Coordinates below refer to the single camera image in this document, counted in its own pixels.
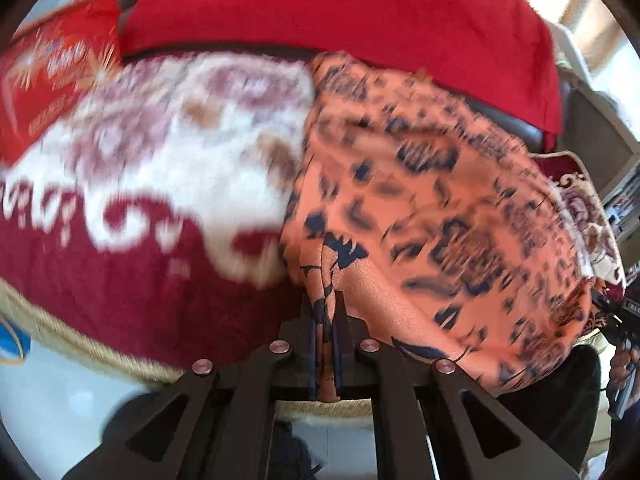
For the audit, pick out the plain red plush cloth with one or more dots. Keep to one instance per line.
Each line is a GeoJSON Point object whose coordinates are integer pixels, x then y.
{"type": "Point", "coordinates": [325, 10]}

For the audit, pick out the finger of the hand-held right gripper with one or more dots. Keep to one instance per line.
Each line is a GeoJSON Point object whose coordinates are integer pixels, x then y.
{"type": "Point", "coordinates": [606, 310]}

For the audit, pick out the person's right hand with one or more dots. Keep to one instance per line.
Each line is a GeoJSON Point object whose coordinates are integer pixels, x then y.
{"type": "Point", "coordinates": [625, 365]}

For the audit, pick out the red gold printed cushion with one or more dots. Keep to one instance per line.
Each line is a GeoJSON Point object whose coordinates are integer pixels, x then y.
{"type": "Point", "coordinates": [50, 75]}

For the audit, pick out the beige dotted curtain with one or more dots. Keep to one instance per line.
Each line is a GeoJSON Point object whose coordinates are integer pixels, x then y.
{"type": "Point", "coordinates": [585, 15]}

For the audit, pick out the blue white object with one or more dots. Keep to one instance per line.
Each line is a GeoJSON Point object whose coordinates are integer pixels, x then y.
{"type": "Point", "coordinates": [10, 342]}

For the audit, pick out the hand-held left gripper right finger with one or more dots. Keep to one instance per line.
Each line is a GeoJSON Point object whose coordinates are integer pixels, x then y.
{"type": "Point", "coordinates": [338, 355]}

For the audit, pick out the red white floral blanket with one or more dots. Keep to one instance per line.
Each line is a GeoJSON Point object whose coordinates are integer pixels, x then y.
{"type": "Point", "coordinates": [150, 185]}

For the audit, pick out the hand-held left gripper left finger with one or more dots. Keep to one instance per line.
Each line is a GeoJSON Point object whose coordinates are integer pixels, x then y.
{"type": "Point", "coordinates": [312, 355]}

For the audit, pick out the orange black floral cloth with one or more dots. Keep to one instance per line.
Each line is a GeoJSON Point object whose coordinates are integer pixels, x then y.
{"type": "Point", "coordinates": [425, 210]}

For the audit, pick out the person's dark clothing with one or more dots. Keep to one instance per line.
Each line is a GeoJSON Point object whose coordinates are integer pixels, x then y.
{"type": "Point", "coordinates": [550, 410]}

